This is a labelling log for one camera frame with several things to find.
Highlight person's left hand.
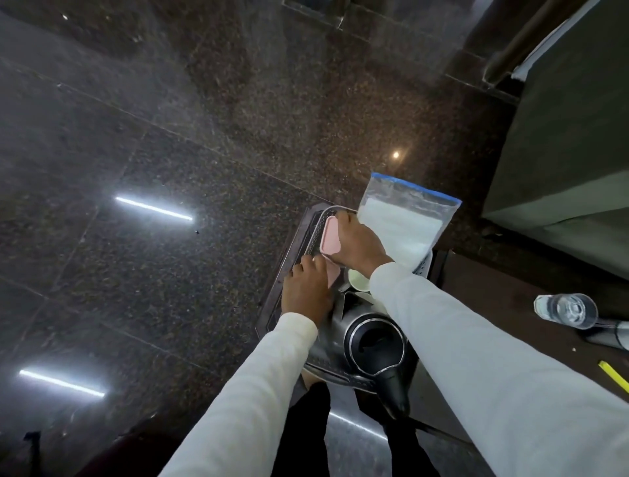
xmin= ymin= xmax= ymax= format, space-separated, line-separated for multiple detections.
xmin=281 ymin=255 xmax=335 ymax=327

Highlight person's right hand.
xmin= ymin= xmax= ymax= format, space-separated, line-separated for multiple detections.
xmin=335 ymin=211 xmax=394 ymax=277

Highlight pink plastic container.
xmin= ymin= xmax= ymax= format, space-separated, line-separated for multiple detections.
xmin=318 ymin=216 xmax=345 ymax=291

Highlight person's left forearm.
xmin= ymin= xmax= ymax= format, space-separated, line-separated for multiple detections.
xmin=157 ymin=312 xmax=320 ymax=477

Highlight person's right forearm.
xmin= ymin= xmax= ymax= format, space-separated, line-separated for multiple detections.
xmin=369 ymin=262 xmax=629 ymax=477

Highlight dark serving tray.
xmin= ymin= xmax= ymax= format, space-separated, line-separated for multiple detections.
xmin=255 ymin=205 xmax=429 ymax=395

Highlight zip bag of white powder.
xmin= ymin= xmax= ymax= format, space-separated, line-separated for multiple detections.
xmin=356 ymin=172 xmax=463 ymax=270

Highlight steel electric kettle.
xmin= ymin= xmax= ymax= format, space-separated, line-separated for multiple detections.
xmin=305 ymin=293 xmax=419 ymax=421

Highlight person's black trousers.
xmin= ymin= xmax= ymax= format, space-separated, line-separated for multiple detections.
xmin=284 ymin=382 xmax=444 ymax=477

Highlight grey cabinet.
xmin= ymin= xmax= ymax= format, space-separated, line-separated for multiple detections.
xmin=481 ymin=0 xmax=629 ymax=277

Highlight yellow strip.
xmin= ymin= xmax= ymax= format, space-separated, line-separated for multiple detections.
xmin=598 ymin=361 xmax=629 ymax=394

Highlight brown handle rod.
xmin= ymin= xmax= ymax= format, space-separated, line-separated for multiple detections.
xmin=484 ymin=0 xmax=591 ymax=85

